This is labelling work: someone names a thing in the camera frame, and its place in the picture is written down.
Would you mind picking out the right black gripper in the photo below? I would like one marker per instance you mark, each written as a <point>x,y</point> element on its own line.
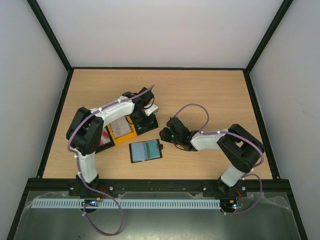
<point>165,133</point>

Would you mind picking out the black card holder wallet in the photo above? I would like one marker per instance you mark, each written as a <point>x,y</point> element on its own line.
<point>145,151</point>

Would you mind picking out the teal credit card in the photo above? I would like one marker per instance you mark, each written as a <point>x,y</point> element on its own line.
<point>152,150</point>

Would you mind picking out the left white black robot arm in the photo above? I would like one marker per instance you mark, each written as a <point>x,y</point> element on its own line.
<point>85,131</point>

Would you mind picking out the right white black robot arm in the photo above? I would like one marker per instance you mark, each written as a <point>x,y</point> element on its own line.
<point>241,148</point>

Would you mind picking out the black bin with teal cards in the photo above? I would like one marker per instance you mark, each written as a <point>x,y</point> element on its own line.
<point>142,130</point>

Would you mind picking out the yellow bin with white cards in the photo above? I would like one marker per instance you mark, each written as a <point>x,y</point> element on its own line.
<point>124,138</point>

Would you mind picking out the red white cards stack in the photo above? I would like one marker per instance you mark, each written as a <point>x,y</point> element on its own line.
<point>105,138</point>

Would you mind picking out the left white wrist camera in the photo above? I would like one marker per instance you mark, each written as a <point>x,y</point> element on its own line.
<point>152,110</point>

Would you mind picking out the light blue slotted cable duct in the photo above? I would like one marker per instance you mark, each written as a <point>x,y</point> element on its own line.
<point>56,203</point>

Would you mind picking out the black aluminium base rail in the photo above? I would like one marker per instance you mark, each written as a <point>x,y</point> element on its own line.
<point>115,187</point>

